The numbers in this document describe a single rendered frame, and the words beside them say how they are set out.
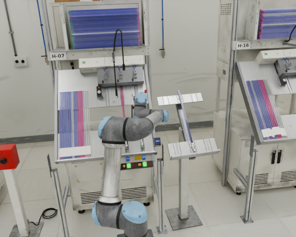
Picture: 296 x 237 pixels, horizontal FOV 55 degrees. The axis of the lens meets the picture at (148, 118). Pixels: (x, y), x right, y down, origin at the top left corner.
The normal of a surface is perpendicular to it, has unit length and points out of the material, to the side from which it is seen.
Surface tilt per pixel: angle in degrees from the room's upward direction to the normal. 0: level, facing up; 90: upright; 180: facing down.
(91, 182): 90
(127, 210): 8
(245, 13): 90
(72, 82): 48
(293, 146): 90
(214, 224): 0
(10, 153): 90
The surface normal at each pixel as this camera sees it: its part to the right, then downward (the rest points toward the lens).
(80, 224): -0.04, -0.93
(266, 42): 0.13, 0.36
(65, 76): 0.07, -0.36
